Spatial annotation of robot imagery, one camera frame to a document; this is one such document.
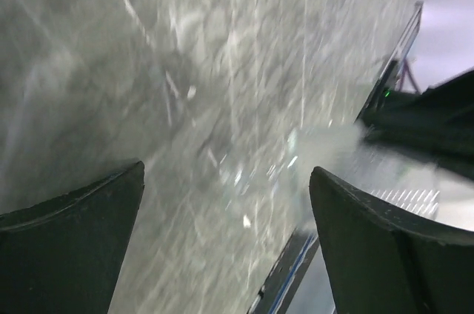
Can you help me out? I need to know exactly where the aluminium frame rail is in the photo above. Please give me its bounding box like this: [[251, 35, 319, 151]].
[[387, 1, 424, 62]]

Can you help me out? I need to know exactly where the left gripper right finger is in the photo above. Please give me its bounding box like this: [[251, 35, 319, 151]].
[[309, 167, 473, 313]]

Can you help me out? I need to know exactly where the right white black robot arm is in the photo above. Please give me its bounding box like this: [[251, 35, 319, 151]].
[[358, 70, 473, 180]]

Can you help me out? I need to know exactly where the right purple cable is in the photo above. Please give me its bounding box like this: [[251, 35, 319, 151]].
[[403, 56, 421, 93]]

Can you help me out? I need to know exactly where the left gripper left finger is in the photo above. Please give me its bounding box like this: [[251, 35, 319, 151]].
[[1, 161, 144, 313]]

